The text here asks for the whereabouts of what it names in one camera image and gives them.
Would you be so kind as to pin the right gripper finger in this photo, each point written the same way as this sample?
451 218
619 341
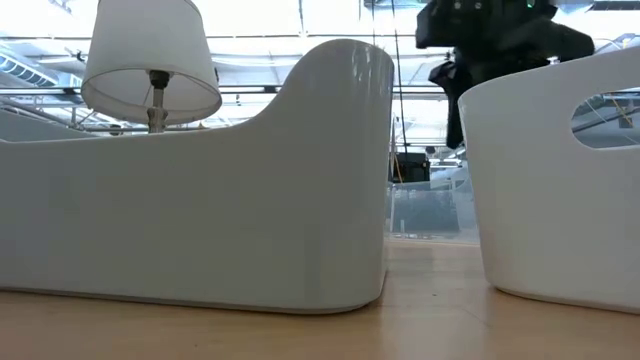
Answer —
455 115

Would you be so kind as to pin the clear plastic basket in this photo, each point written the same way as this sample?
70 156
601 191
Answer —
430 215

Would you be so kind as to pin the white plastic basket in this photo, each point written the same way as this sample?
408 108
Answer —
540 210

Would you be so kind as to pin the grey plastic basket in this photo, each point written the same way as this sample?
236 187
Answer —
200 215

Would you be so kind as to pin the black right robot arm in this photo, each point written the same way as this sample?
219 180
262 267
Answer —
560 45

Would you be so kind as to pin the black monitor screen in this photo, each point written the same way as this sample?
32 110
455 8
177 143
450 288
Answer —
412 167

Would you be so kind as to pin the white shade silver table lamp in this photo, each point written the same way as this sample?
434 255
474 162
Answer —
150 40

